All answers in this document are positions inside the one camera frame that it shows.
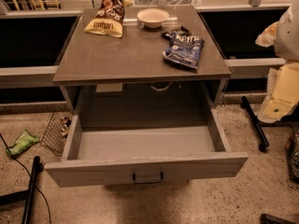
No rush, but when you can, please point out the brown yellow chip bag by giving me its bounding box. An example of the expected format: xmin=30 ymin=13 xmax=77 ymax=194
xmin=84 ymin=0 xmax=133 ymax=38

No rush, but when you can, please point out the black stand leg left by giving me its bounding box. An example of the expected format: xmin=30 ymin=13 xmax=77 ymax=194
xmin=0 ymin=156 xmax=42 ymax=224

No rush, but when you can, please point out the black object bottom right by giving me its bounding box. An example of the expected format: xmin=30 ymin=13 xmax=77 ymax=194
xmin=260 ymin=214 xmax=295 ymax=224

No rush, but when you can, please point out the black stand leg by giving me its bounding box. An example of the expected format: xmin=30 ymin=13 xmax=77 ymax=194
xmin=0 ymin=156 xmax=42 ymax=224
xmin=240 ymin=96 xmax=269 ymax=152

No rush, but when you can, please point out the grey drawer cabinet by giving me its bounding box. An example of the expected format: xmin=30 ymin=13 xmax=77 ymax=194
xmin=53 ymin=7 xmax=230 ymax=130

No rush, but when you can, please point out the blue chip bag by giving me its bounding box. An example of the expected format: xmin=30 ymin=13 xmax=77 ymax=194
xmin=162 ymin=26 xmax=205 ymax=70

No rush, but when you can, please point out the wire mesh basket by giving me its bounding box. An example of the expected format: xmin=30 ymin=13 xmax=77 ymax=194
xmin=41 ymin=112 xmax=72 ymax=157

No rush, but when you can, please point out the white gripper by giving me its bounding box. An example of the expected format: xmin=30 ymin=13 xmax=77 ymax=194
xmin=257 ymin=62 xmax=299 ymax=123

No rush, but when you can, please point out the black drawer handle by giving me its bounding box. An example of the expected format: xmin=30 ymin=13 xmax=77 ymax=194
xmin=132 ymin=172 xmax=164 ymax=185

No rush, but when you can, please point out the black cable on floor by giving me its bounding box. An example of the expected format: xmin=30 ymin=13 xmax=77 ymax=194
xmin=0 ymin=133 xmax=52 ymax=224

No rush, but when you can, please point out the white bowl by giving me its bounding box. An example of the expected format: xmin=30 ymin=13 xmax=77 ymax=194
xmin=137 ymin=8 xmax=169 ymax=29

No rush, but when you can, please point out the green snack bag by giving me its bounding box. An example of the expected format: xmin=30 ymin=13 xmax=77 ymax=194
xmin=6 ymin=130 xmax=40 ymax=157

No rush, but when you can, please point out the black stand leg right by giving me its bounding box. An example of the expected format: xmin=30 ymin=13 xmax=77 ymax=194
xmin=240 ymin=96 xmax=269 ymax=152

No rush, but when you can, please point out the wire basket at right edge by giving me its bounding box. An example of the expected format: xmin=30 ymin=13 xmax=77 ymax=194
xmin=285 ymin=129 xmax=299 ymax=183

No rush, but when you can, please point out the open grey top drawer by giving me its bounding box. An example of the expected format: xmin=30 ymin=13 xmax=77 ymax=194
xmin=46 ymin=110 xmax=249 ymax=187

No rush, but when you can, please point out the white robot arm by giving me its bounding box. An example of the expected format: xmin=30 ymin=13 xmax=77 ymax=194
xmin=255 ymin=0 xmax=299 ymax=123

